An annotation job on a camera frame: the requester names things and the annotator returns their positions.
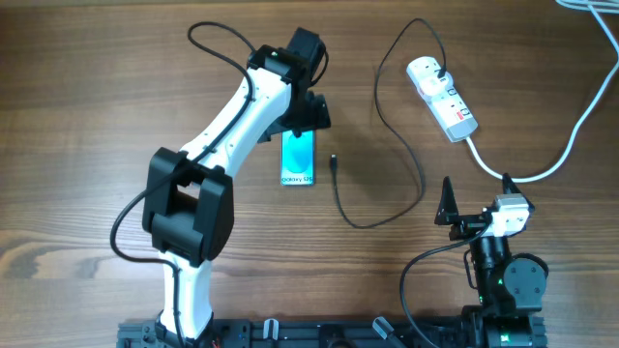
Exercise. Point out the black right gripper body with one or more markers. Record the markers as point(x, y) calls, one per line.
point(467, 226)

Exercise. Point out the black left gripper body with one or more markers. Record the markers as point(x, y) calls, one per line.
point(303, 116)

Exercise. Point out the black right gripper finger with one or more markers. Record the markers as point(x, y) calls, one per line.
point(509, 187)
point(447, 211)

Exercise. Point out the blue screen Galaxy smartphone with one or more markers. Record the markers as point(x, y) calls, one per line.
point(297, 159)

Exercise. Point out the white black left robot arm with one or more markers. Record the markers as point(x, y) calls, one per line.
point(189, 204)

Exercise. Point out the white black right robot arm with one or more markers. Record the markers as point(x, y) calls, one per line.
point(510, 286)

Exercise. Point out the white power strip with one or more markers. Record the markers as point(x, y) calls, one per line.
point(442, 99)

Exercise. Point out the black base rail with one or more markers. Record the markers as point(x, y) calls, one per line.
point(455, 331)

